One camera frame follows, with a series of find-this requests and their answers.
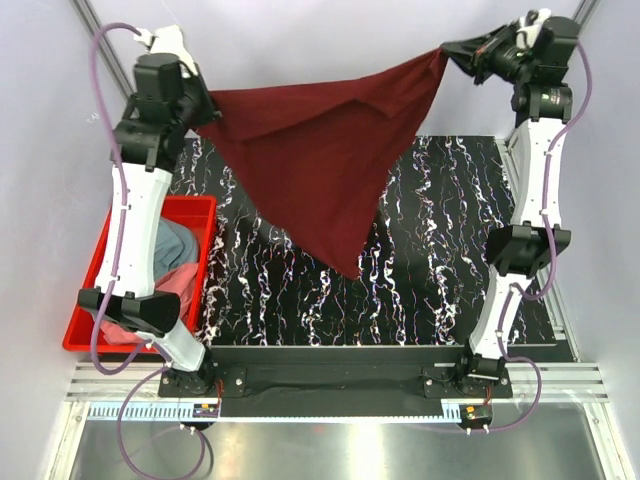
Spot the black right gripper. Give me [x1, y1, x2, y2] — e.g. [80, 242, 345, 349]
[439, 19, 537, 86]

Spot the dark red t shirt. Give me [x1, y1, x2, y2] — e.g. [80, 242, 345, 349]
[196, 49, 448, 279]

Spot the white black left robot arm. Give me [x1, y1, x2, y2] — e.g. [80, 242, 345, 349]
[77, 53, 216, 396]

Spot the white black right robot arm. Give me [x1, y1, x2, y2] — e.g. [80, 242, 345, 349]
[423, 9, 584, 397]

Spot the light blue t shirt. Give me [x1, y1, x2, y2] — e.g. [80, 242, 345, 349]
[153, 218, 199, 281]

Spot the pink t shirt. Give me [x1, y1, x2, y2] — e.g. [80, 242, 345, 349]
[97, 262, 202, 347]

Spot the black marbled table mat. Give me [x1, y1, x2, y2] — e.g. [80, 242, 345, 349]
[170, 136, 513, 347]

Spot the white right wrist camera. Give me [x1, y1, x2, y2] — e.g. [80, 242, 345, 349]
[515, 8, 552, 50]

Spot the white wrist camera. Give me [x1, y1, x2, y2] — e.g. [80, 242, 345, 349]
[515, 8, 552, 50]
[133, 24, 200, 78]

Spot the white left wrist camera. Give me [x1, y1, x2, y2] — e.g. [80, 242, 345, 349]
[133, 24, 200, 78]

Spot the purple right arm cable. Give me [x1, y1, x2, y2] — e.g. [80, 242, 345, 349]
[479, 39, 595, 434]

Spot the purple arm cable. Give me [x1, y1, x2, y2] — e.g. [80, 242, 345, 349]
[479, 39, 595, 434]
[88, 22, 216, 477]

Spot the left aluminium corner post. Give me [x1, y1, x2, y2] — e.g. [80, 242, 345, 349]
[69, 0, 133, 99]

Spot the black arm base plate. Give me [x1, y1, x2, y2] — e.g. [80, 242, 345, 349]
[159, 346, 513, 421]

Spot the white slotted cable duct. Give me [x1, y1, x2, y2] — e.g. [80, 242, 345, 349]
[88, 401, 462, 424]

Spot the aluminium frame rail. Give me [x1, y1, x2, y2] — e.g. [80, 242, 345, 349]
[64, 362, 611, 404]

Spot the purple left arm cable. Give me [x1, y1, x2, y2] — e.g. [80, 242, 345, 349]
[88, 22, 216, 477]

